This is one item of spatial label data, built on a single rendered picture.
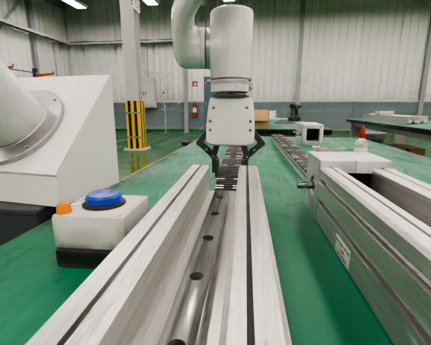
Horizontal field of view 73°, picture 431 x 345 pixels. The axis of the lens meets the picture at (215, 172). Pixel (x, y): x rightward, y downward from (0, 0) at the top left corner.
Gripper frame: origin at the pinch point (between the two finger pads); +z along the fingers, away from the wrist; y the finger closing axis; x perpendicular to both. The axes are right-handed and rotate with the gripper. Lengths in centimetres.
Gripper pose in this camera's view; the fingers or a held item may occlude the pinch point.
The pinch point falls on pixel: (230, 168)
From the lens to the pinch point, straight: 63.3
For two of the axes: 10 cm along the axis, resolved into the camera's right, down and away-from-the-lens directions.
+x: -1.0, 2.2, -9.7
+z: 0.0, 9.8, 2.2
